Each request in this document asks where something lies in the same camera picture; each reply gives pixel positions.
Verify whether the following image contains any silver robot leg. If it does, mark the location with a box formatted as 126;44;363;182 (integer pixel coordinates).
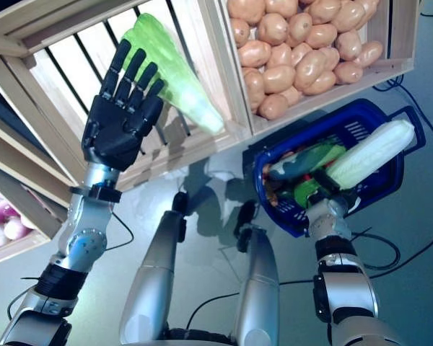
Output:
118;190;188;345
234;201;281;346

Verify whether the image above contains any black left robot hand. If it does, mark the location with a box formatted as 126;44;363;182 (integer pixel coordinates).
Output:
81;38;166;172

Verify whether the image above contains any silver right robot leg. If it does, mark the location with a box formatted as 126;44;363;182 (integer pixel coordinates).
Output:
234;201;281;346

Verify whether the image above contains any wooden cabbage crate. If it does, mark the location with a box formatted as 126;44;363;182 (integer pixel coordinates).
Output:
0;0;253;192

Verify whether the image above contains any wooden potato crate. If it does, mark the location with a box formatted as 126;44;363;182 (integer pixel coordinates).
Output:
216;0;421;137

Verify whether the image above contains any wooden onion crate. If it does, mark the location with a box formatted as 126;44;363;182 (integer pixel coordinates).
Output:
0;179;64;270

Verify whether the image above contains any blue plastic shopping basket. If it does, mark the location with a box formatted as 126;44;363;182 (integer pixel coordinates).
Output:
242;99;427;239

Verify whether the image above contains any tan toy potato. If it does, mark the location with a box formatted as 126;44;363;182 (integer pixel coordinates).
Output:
333;61;364;86
265;0;299;19
353;40;384;69
294;50;328;89
258;94;289;120
227;0;266;22
262;65;297;94
242;67;266;112
237;40;272;68

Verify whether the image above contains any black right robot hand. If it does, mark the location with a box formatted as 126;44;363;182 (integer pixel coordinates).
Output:
305;169;364;217

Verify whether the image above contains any green bell pepper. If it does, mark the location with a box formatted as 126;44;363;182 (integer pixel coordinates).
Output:
294;179;324;208

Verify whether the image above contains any wooden display stand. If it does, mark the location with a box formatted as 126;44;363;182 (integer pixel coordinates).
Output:
0;71;80;217

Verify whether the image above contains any silver left robot leg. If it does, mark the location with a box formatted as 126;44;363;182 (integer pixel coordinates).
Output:
118;190;188;345

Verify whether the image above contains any dark robot waist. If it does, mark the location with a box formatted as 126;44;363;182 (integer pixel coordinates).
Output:
158;326;239;346

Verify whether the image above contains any green white napa cabbage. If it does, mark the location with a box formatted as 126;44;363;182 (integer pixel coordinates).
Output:
121;13;225;136
326;119;416;191
268;143;347;181

